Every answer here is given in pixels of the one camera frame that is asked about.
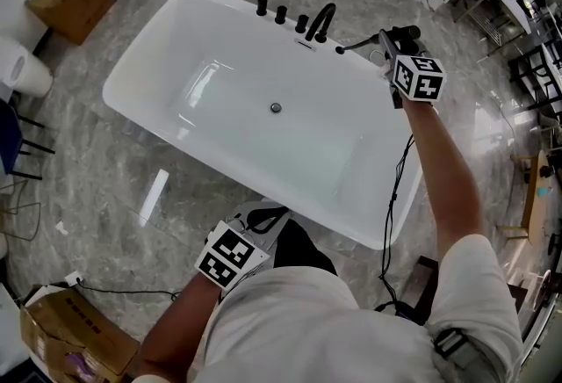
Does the closed brown cardboard box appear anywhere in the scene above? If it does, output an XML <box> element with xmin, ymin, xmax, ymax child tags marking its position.
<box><xmin>25</xmin><ymin>0</ymin><xmax>118</xmax><ymax>47</ymax></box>

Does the purple plastic item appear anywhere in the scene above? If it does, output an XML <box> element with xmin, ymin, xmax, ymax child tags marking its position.
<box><xmin>63</xmin><ymin>350</ymin><xmax>96</xmax><ymax>383</ymax></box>

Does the round wooden table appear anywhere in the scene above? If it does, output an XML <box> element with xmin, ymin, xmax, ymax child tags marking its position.
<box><xmin>511</xmin><ymin>150</ymin><xmax>554</xmax><ymax>246</ymax></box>

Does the person's left forearm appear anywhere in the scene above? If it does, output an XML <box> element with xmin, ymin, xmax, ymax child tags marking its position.
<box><xmin>140</xmin><ymin>271</ymin><xmax>223</xmax><ymax>378</ymax></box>

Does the person's right forearm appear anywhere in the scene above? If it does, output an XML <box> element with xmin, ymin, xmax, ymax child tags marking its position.
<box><xmin>401</xmin><ymin>99</ymin><xmax>486</xmax><ymax>262</ymax></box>

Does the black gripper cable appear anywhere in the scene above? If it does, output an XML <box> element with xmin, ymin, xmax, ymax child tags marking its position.
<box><xmin>377</xmin><ymin>134</ymin><xmax>416</xmax><ymax>316</ymax></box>

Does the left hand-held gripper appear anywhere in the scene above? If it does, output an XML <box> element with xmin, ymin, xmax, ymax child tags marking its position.
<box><xmin>195</xmin><ymin>200</ymin><xmax>292</xmax><ymax>289</ymax></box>

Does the black waist device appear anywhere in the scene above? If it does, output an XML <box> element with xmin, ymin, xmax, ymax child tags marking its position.
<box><xmin>375</xmin><ymin>300</ymin><xmax>425</xmax><ymax>326</ymax></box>

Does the person's white shirt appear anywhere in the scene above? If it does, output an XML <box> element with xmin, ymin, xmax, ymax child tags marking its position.
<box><xmin>131</xmin><ymin>234</ymin><xmax>523</xmax><ymax>383</ymax></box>

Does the grey arm strap with buckle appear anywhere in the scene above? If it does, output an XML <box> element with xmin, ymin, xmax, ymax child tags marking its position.
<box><xmin>432</xmin><ymin>328</ymin><xmax>484</xmax><ymax>383</ymax></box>

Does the wire frame rack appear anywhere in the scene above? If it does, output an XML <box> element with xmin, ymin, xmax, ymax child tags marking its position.
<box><xmin>0</xmin><ymin>183</ymin><xmax>43</xmax><ymax>242</ymax></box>

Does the torn brown cardboard box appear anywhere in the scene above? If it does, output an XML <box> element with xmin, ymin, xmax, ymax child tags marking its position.
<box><xmin>19</xmin><ymin>286</ymin><xmax>141</xmax><ymax>383</ymax></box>

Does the black floor cable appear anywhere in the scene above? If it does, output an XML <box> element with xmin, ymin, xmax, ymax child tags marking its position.
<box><xmin>76</xmin><ymin>279</ymin><xmax>184</xmax><ymax>302</ymax></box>

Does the blue chair with black legs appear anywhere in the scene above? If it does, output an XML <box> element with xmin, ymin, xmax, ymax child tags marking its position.
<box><xmin>0</xmin><ymin>99</ymin><xmax>56</xmax><ymax>180</ymax></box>

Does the black frame table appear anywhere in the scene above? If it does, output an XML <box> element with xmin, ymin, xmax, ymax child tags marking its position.
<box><xmin>508</xmin><ymin>42</ymin><xmax>562</xmax><ymax>110</ymax></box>

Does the white bathtub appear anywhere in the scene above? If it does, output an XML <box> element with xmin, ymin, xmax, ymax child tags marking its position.
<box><xmin>102</xmin><ymin>0</ymin><xmax>423</xmax><ymax>251</ymax></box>

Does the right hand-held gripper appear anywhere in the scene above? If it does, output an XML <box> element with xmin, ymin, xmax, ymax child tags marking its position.
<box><xmin>379</xmin><ymin>29</ymin><xmax>447</xmax><ymax>110</ymax></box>

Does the black handheld shower hose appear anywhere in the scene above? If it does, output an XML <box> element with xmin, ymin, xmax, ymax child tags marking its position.
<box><xmin>340</xmin><ymin>33</ymin><xmax>387</xmax><ymax>54</ymax></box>

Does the black cylindrical plastic part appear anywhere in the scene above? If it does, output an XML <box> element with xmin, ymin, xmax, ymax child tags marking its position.
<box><xmin>385</xmin><ymin>24</ymin><xmax>422</xmax><ymax>42</ymax></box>

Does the black gooseneck faucet spout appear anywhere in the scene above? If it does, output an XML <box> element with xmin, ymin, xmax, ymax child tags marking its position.
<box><xmin>305</xmin><ymin>2</ymin><xmax>337</xmax><ymax>44</ymax></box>

